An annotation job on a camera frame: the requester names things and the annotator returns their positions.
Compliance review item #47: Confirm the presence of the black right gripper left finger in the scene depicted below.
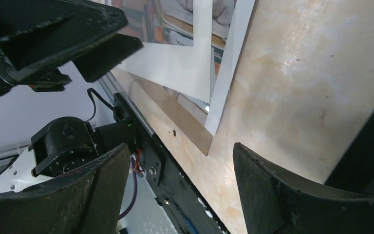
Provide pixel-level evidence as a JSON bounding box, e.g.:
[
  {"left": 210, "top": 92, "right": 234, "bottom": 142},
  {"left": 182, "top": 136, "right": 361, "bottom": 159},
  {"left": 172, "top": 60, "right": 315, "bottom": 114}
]
[{"left": 0, "top": 144, "right": 130, "bottom": 234}]

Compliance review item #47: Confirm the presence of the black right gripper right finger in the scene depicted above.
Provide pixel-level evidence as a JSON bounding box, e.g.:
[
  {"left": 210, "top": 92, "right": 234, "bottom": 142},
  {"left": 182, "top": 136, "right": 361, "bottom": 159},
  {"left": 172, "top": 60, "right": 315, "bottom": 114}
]
[{"left": 233, "top": 142, "right": 374, "bottom": 234}]

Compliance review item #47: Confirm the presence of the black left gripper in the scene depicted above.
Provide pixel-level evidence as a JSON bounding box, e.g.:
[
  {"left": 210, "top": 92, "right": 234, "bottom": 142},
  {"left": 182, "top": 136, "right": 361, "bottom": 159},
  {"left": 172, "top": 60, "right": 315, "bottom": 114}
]
[{"left": 0, "top": 0, "right": 143, "bottom": 97}]

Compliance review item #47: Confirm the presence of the white mat board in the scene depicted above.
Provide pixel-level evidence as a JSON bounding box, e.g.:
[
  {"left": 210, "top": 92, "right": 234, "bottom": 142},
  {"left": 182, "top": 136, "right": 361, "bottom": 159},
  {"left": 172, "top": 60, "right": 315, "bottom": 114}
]
[{"left": 107, "top": 0, "right": 255, "bottom": 135}]

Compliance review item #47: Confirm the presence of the cat photo print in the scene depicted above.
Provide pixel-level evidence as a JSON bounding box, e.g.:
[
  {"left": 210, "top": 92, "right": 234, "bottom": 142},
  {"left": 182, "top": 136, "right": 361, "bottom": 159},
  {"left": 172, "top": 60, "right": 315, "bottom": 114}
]
[{"left": 111, "top": 0, "right": 238, "bottom": 112}]

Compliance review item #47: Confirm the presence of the brown backing board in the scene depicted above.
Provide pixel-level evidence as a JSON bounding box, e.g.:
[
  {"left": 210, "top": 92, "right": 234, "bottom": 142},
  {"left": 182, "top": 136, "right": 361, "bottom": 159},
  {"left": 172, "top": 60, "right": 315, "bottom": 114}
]
[{"left": 128, "top": 74, "right": 213, "bottom": 156}]

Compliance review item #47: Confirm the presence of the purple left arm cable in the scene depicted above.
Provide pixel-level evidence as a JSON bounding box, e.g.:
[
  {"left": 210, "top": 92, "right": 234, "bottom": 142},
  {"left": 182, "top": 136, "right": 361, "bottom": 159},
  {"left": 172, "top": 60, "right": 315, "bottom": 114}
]
[{"left": 118, "top": 155, "right": 139, "bottom": 221}]

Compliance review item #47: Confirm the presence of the black picture frame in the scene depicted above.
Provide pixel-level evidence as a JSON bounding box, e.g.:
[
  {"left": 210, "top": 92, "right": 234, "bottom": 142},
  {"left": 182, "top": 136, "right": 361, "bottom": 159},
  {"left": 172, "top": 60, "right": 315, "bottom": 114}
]
[{"left": 325, "top": 111, "right": 374, "bottom": 195}]

